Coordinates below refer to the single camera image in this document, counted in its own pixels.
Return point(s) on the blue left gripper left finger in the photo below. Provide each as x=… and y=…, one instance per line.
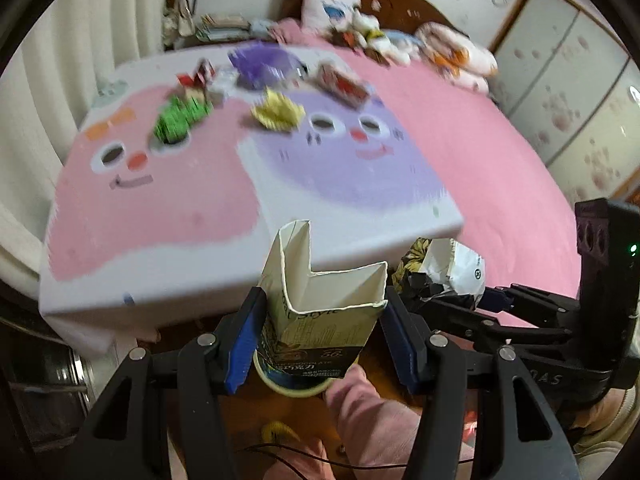
x=241, y=339

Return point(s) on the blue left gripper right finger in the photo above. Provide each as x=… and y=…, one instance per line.
x=405, y=334

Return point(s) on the green yellow carton box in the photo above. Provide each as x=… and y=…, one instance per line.
x=317, y=321

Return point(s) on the black white packaging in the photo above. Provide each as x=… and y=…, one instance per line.
x=440, y=267

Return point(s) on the purple plastic bag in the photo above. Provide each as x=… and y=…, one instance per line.
x=261, y=66

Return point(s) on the yellow rimmed trash bin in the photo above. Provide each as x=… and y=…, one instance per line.
x=292, y=386

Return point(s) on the yellow slipper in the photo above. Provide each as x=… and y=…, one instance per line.
x=276, y=432

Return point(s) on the cartoon face play mat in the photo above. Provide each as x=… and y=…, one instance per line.
x=143, y=234

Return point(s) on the pink bed sheet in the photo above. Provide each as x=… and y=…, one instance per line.
x=514, y=215

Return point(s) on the metal shelf rack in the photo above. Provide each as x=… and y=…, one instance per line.
x=47, y=387

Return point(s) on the crumpled green paper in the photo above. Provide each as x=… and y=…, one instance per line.
x=176, y=118

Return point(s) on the crumpled yellow paper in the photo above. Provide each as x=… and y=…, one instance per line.
x=277, y=112

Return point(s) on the small brown cardboard box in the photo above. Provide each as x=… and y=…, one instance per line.
x=194, y=93

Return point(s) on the white barcode small box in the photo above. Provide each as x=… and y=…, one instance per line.
x=221, y=85

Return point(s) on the red cigarette pack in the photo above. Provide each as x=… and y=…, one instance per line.
x=201, y=78

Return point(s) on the white paw print wardrobe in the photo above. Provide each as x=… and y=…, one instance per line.
x=572, y=91

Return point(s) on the pile of plush toys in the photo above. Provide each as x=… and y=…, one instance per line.
x=363, y=34

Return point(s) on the nightstand with stacked books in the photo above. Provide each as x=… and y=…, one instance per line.
x=231, y=28

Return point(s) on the white cartoon pillow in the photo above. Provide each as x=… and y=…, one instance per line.
x=324, y=15

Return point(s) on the wooden headboard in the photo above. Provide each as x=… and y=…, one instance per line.
x=403, y=15

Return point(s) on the white curtain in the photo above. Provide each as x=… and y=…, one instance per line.
x=47, y=89

